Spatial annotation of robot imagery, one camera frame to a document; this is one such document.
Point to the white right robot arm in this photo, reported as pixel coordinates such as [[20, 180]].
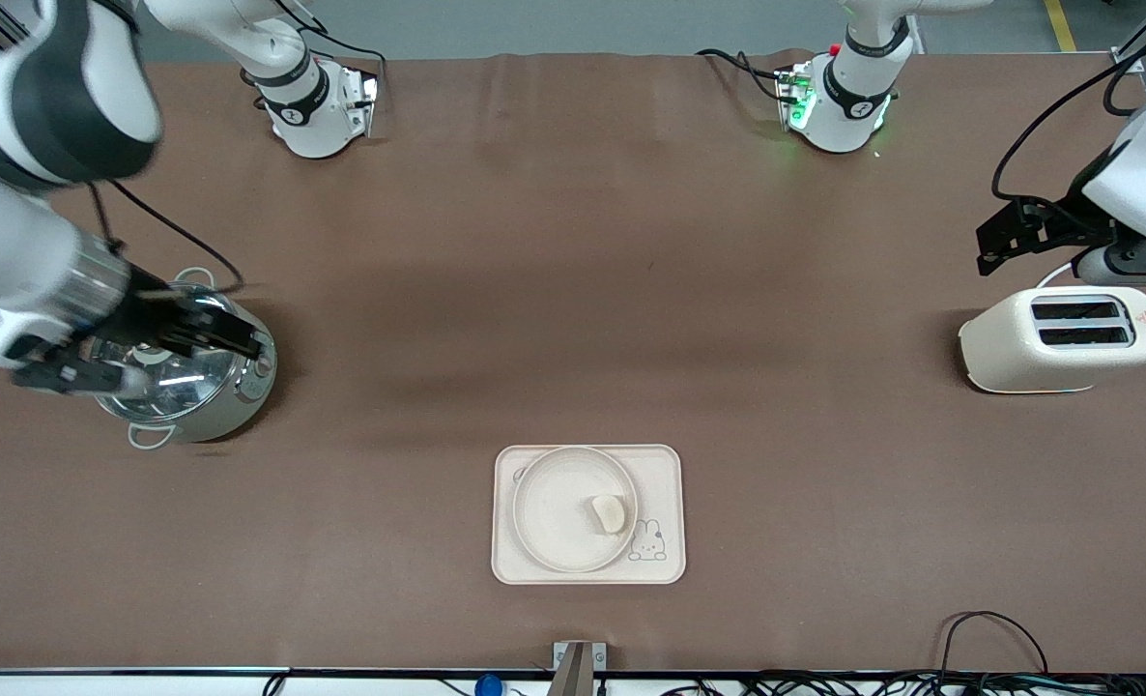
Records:
[[13, 242]]

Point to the small white bun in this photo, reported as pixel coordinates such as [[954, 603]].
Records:
[[609, 514]]

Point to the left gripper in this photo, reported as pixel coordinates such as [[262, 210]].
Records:
[[1055, 228]]

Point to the glass pot lid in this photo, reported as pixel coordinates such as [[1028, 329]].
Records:
[[186, 382]]

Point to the cream tray with rabbit print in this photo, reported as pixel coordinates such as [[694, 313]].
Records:
[[665, 474]]

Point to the round cream plate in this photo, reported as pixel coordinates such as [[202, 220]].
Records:
[[558, 512]]

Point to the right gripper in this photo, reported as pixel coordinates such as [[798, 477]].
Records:
[[151, 313]]

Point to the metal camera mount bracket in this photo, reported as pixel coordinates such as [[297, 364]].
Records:
[[578, 667]]

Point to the small blue round object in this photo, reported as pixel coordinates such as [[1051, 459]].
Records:
[[488, 686]]

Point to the stainless steel electric pot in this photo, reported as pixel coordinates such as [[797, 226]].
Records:
[[235, 401]]

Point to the cream two-slot toaster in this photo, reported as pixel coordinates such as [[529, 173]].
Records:
[[1056, 362]]

